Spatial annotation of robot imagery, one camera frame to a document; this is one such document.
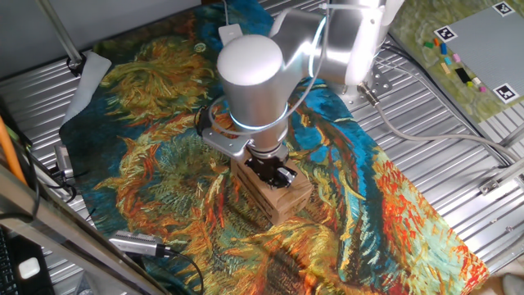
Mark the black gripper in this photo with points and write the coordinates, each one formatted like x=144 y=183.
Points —
x=264 y=167

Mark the large cardboard box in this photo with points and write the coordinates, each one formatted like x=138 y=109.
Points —
x=278 y=196

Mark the black toy block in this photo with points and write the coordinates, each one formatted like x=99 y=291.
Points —
x=463 y=75

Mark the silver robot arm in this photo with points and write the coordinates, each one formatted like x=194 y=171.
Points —
x=262 y=82

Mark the sunflower painting print cloth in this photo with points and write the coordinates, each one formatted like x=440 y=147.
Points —
x=163 y=184

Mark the tan wooden block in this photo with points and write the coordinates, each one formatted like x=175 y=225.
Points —
x=445 y=68

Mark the green toy block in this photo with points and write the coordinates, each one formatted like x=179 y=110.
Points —
x=428 y=44

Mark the board with coloured blocks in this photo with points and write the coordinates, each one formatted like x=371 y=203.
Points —
x=413 y=24

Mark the cyan toy block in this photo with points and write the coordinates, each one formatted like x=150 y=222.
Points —
x=448 y=60

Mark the blue toy block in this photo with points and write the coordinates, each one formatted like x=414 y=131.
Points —
x=443 y=48

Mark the pink toy block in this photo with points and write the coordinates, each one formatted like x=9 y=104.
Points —
x=456 y=57

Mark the white toy block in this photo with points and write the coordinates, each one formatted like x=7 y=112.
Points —
x=476 y=80

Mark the black white marker tag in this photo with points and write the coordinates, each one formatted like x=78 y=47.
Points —
x=445 y=33
x=506 y=93
x=504 y=7

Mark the magenta toy block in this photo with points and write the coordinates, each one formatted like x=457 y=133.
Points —
x=482 y=88

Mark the aluminium profile bar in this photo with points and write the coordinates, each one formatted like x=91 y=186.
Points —
x=503 y=178
x=513 y=137

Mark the black pole clamp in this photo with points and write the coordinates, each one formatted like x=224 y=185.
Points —
x=75 y=65

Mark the grey board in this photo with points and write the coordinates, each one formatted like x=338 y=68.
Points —
x=491 y=49

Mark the black flat device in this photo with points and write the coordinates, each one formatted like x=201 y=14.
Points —
x=45 y=282

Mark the white rounded square device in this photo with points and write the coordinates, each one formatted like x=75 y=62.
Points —
x=29 y=268

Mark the grey metal pole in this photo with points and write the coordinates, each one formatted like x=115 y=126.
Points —
x=57 y=28

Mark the black keyboard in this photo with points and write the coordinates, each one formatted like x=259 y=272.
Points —
x=6 y=270

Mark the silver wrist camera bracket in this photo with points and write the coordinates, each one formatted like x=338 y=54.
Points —
x=223 y=141

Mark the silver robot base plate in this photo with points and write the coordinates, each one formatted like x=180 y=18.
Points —
x=378 y=84

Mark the silver depth camera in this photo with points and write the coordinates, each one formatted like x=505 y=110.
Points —
x=135 y=243
x=63 y=160

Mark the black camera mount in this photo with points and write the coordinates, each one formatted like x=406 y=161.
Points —
x=65 y=186

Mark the aluminium frame beam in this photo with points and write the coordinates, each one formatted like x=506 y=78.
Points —
x=61 y=229

